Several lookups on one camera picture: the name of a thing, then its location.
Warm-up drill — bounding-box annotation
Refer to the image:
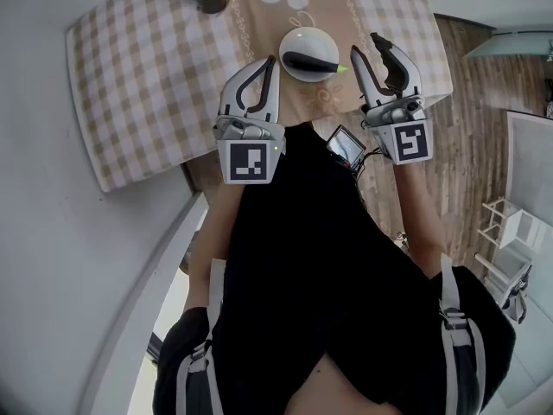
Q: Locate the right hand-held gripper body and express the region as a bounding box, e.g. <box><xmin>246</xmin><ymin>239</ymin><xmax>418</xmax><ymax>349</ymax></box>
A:
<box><xmin>359</xmin><ymin>93</ymin><xmax>435</xmax><ymax>166</ymax></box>

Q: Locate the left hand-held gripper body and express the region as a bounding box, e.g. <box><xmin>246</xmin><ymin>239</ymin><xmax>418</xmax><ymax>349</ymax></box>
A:
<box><xmin>213</xmin><ymin>113</ymin><xmax>287</xmax><ymax>186</ymax></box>

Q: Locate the person's black shirt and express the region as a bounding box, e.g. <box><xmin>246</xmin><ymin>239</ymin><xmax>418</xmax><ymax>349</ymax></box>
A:
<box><xmin>152</xmin><ymin>122</ymin><xmax>518</xmax><ymax>415</ymax></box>

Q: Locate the white cabinet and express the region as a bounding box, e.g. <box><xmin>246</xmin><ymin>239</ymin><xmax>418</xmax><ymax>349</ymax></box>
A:
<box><xmin>504</xmin><ymin>109</ymin><xmax>553</xmax><ymax>215</ymax></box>

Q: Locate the white round plate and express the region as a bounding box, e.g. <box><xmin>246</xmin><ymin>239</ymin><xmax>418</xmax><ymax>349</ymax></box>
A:
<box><xmin>278</xmin><ymin>26</ymin><xmax>340</xmax><ymax>84</ymax></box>

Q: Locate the person's chest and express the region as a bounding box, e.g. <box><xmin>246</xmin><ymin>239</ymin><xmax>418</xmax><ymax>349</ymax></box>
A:
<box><xmin>283</xmin><ymin>352</ymin><xmax>397</xmax><ymax>415</ymax></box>

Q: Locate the beige checked floral tablecloth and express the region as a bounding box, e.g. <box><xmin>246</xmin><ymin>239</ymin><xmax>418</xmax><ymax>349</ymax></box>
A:
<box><xmin>64</xmin><ymin>0</ymin><xmax>454</xmax><ymax>194</ymax></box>

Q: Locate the wooden table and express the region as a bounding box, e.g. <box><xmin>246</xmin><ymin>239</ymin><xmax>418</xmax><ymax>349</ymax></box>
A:
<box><xmin>64</xmin><ymin>0</ymin><xmax>455</xmax><ymax>199</ymax></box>

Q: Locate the grey right shoulder strap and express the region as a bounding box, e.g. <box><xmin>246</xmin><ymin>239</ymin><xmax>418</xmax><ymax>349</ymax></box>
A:
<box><xmin>437</xmin><ymin>253</ymin><xmax>488</xmax><ymax>415</ymax></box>

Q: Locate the person's right forearm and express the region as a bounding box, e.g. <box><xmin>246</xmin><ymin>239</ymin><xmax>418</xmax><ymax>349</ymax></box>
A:
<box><xmin>393</xmin><ymin>161</ymin><xmax>451</xmax><ymax>283</ymax></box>

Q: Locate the grey left shoulder strap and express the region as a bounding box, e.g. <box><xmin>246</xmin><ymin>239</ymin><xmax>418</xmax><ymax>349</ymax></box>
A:
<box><xmin>175</xmin><ymin>259</ymin><xmax>227</xmax><ymax>415</ymax></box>

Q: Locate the small screen device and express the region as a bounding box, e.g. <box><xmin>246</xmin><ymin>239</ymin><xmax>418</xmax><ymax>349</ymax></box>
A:
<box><xmin>325</xmin><ymin>124</ymin><xmax>368</xmax><ymax>169</ymax></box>

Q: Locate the person's left forearm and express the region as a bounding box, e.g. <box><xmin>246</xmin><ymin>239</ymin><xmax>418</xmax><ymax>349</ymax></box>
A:
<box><xmin>184</xmin><ymin>182</ymin><xmax>245</xmax><ymax>319</ymax></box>

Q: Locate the dark purple eggplant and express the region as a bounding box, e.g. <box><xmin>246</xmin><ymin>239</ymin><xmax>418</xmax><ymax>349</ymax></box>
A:
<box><xmin>282</xmin><ymin>52</ymin><xmax>349</xmax><ymax>75</ymax></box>

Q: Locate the white wooden rack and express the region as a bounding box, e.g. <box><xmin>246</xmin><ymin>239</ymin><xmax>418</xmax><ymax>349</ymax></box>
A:
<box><xmin>474</xmin><ymin>196</ymin><xmax>553</xmax><ymax>287</ymax></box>

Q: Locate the glass side table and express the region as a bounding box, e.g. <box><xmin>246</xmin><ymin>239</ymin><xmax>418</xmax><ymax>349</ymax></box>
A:
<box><xmin>462</xmin><ymin>31</ymin><xmax>553</xmax><ymax>61</ymax></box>

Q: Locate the grey shoulder strap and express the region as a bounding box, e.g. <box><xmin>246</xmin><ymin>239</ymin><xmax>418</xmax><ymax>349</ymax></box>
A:
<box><xmin>175</xmin><ymin>259</ymin><xmax>227</xmax><ymax>415</ymax></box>
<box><xmin>437</xmin><ymin>253</ymin><xmax>488</xmax><ymax>415</ymax></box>

